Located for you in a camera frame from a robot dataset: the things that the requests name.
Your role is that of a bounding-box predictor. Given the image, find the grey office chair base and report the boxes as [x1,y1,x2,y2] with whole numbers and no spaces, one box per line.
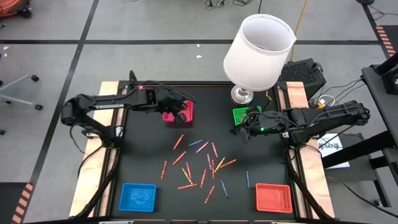
[0,73,44,111]

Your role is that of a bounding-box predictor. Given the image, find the black perforated box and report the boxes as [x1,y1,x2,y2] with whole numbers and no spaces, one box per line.
[279,58,327,100]

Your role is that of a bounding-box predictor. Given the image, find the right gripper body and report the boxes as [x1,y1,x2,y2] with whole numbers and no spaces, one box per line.
[241,106,282,144]

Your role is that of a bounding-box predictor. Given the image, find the green plastic basket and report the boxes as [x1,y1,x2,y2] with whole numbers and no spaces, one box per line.
[232,106,264,126]

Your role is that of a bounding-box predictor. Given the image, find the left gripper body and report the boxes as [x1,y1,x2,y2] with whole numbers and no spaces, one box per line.
[154,86,189,124]

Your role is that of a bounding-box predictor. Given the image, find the wooden side board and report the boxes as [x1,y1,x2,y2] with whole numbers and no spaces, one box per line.
[285,81,336,219]
[68,81,121,218]

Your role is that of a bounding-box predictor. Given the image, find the yellow power cable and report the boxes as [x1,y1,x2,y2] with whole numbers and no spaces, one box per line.
[290,0,309,62]

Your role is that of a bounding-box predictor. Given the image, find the white coiled cable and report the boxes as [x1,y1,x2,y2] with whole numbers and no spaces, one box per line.
[317,94,336,108]

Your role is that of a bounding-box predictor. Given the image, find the black floor cable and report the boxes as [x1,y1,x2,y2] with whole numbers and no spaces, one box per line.
[326,175,398,216]

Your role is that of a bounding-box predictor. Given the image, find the white shade silver table lamp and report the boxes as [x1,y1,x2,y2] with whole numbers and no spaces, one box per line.
[223,13,298,105]

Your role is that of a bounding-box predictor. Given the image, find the blue plastic basket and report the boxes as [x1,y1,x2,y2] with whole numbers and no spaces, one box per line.
[118,182,157,213]

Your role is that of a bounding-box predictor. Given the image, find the black side desk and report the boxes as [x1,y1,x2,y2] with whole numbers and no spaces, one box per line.
[322,52,398,208]

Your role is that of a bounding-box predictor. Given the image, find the black floor cables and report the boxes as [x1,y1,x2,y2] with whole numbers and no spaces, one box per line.
[204,0,251,7]

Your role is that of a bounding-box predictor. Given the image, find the red plastic basket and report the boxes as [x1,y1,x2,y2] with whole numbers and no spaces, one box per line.
[162,100,194,125]

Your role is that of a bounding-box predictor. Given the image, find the white paper sheet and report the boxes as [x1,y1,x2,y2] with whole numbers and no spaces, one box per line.
[317,133,351,170]

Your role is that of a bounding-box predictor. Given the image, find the orange plastic basket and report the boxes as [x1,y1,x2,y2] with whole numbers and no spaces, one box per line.
[255,182,294,214]

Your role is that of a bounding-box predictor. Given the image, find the yellow crayon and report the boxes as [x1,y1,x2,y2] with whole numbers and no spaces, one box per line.
[181,167,194,185]
[214,156,226,173]

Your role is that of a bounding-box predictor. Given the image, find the orange round object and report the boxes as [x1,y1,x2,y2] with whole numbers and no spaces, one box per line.
[0,0,33,19]

